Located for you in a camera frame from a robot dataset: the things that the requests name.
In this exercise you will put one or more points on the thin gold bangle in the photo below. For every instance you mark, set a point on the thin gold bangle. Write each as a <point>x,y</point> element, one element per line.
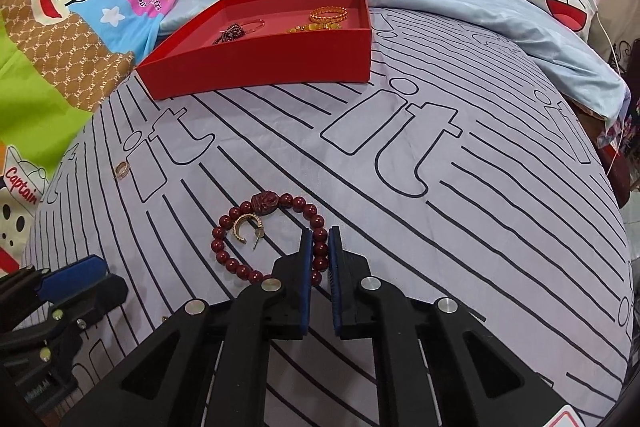
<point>250,26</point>

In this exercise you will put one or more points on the cartoon monkey colourful blanket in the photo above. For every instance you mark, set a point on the cartoon monkey colourful blanket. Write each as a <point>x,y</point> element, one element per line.
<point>59,60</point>

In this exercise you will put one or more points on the gold chain bangle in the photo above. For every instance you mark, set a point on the gold chain bangle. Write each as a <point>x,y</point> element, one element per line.
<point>328,14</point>

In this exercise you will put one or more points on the striped lilac bed sheet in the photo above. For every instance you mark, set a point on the striped lilac bed sheet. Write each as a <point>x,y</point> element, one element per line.
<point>457,170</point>

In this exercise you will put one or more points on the red jewelry tray box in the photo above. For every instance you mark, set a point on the red jewelry tray box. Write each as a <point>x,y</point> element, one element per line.
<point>210,53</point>

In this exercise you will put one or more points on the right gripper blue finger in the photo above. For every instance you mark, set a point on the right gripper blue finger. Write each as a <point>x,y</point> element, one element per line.
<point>72,280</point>

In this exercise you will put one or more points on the dark red chair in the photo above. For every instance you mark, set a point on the dark red chair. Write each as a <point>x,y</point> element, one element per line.
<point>622,164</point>

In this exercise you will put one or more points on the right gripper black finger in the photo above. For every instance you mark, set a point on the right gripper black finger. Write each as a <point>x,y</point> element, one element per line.
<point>72,315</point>

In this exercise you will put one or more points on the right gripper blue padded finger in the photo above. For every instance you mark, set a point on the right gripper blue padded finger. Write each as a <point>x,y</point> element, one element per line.
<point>302,281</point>
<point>335,252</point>

